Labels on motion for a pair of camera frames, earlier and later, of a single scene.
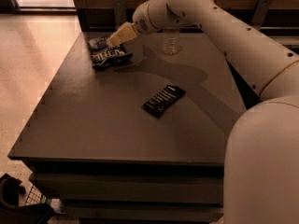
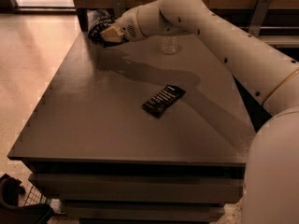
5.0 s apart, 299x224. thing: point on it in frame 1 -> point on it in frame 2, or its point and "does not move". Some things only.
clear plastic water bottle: [171, 40] does not move
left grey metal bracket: [120, 11] does not move
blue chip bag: [103, 55] -> [96, 21]
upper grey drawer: [132, 189] does not move
